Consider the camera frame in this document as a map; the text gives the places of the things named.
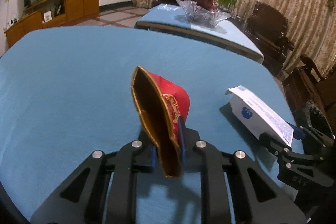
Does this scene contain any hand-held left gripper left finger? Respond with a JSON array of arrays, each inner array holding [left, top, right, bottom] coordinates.
[[31, 139, 158, 224]]

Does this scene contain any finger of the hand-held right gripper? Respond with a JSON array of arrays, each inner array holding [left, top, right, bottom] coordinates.
[[259, 132, 292, 162], [287, 122, 335, 148]]

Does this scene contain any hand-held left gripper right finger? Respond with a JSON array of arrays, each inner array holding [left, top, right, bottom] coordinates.
[[178, 118, 307, 224]]

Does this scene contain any black-lined trash bin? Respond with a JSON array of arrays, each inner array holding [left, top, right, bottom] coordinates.
[[294, 100, 333, 136]]

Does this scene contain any white medicine box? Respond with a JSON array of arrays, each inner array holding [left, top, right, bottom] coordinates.
[[224, 86, 294, 147]]

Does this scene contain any red and gold paper box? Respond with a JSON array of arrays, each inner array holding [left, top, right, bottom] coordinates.
[[130, 66, 190, 179]]

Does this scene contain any small blue tablecloth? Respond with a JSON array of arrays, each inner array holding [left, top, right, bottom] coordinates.
[[134, 4, 264, 65]]

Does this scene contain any large blue tablecloth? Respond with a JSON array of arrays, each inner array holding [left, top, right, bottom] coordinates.
[[0, 27, 305, 224]]

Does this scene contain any glass fruit bowl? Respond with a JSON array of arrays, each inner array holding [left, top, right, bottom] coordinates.
[[176, 0, 231, 28]]

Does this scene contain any dark wooden side table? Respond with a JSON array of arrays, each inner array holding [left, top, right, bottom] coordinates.
[[229, 13, 250, 29]]

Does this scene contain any large red apple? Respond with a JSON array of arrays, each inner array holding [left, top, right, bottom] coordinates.
[[197, 0, 214, 10]]

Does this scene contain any wooden television cabinet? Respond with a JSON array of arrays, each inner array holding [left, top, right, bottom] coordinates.
[[4, 0, 102, 47]]

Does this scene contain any white power strip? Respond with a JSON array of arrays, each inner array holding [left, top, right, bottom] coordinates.
[[3, 17, 19, 31]]

